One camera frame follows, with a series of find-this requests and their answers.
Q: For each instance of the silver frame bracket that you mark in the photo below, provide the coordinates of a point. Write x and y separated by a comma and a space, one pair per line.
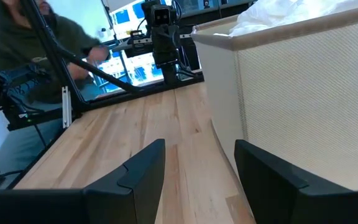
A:
66, 107

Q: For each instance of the blue screen monitor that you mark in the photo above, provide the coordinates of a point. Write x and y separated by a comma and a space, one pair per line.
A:
141, 73

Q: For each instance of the black metal table frame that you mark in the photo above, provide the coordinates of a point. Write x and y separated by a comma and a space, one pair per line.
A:
113, 79

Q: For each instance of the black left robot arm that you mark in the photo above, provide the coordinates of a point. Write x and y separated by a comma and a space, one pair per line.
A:
169, 76

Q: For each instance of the large white garment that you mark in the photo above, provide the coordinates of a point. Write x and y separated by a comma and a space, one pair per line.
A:
284, 14

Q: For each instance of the person's hand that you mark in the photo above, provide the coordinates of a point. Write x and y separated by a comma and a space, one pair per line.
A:
77, 71
99, 54

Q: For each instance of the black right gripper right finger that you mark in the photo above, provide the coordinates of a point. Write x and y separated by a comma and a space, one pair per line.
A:
275, 193

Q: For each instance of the black device with green light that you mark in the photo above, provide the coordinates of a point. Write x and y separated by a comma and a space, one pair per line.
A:
14, 109

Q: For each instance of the beige fabric storage box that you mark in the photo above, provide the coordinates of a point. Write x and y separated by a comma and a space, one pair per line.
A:
306, 109

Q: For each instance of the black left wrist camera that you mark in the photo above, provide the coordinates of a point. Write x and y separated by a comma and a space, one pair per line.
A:
161, 14

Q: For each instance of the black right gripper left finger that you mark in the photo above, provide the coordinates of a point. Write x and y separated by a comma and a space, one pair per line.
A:
135, 193

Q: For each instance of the person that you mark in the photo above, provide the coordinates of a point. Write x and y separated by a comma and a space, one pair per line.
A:
17, 40

